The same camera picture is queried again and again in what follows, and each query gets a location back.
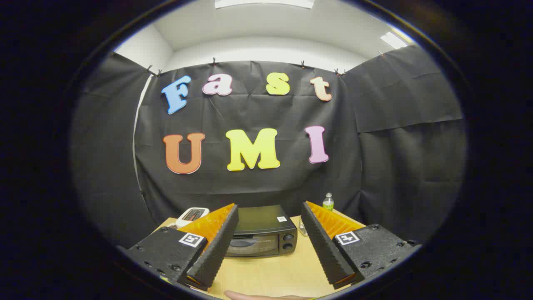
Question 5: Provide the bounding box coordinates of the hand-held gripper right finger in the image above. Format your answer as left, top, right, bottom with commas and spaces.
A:
300, 201, 422, 290

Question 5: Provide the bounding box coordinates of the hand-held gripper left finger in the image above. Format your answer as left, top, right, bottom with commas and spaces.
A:
121, 203, 240, 292

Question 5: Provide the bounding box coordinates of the black toaster oven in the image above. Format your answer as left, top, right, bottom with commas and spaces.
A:
225, 204, 298, 258

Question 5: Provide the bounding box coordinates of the white pop-up toaster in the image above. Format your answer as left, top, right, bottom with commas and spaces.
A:
176, 207, 210, 228

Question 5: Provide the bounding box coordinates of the ceiling light panel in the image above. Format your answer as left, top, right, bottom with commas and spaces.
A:
380, 32, 408, 50
214, 0, 315, 9

